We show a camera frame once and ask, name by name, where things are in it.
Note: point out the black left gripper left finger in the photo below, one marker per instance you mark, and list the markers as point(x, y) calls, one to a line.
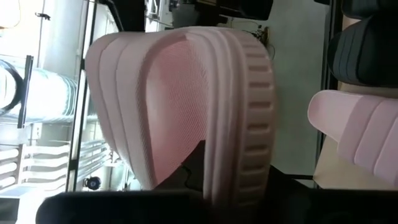
point(194, 171)

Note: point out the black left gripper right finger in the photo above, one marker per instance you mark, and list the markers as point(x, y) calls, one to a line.
point(286, 185)

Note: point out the pink rubber slide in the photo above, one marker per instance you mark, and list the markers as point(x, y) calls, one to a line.
point(186, 93)
point(367, 130)

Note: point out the black ceiling reel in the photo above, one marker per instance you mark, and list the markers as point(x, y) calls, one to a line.
point(92, 183)

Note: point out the black metal rig frame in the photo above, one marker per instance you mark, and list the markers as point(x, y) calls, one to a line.
point(73, 165)

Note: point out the silver ribbed air duct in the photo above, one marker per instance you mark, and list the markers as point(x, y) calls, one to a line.
point(46, 93)

